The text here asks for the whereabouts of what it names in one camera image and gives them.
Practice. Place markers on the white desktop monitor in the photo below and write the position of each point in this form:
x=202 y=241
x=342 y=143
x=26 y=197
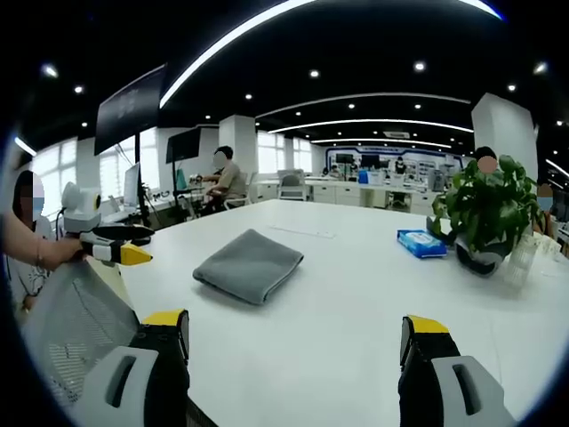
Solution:
x=131 y=186

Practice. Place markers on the blue box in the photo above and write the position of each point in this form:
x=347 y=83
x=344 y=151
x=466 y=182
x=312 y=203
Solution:
x=371 y=178

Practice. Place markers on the clear plastic cup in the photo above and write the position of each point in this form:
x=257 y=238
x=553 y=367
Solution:
x=520 y=262

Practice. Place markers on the large black hanging screen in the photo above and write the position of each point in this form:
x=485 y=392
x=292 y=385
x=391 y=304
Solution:
x=129 y=107

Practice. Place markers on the black stand pole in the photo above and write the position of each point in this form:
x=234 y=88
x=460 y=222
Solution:
x=143 y=191

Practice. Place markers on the blue wet wipes packet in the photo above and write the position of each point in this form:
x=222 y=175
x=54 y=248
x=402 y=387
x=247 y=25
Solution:
x=420 y=244

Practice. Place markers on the green potted plant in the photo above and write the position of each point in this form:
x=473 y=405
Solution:
x=486 y=209

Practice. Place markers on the grey towel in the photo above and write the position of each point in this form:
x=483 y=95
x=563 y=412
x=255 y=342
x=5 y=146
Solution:
x=249 y=267

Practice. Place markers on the person's left hand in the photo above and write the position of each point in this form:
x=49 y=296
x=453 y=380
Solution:
x=71 y=252

